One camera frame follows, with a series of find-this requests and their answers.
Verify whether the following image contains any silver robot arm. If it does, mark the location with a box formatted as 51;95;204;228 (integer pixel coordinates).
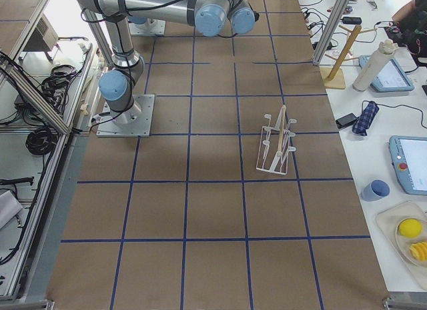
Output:
77;0;259;136

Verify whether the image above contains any blue cup on side table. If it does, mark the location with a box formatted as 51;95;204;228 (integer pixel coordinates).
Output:
361;179;390;201

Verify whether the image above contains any black phone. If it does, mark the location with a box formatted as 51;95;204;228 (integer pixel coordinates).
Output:
336;113;358;129

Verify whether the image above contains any wooden mug tree stand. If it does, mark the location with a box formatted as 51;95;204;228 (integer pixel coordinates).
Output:
320;25;376;89

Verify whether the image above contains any blue checkered folded umbrella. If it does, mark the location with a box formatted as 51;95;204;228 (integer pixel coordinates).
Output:
352;101;379;137

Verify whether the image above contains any white cylindrical tube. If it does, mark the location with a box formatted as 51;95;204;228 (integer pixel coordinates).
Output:
352;39;398;91

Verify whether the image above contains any black power adapter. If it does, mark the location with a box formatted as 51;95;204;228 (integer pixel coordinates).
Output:
342;17;362;25

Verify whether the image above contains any beige plate with fruit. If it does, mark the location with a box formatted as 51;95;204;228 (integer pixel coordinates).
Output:
376;201;426;268

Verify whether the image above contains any blue teach pendant tablet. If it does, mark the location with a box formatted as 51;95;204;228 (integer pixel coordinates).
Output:
370;58;414;93

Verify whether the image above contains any yellow toy lemon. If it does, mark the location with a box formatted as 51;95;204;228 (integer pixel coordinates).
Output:
398;219;422;239

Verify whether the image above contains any sliced yellow toy fruit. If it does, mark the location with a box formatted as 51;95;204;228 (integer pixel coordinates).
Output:
410;241;427;261

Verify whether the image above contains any white wire cup rack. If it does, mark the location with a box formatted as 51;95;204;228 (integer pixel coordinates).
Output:
256;105;297;175

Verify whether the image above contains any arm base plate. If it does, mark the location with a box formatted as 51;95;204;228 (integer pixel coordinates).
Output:
95;94;155;137

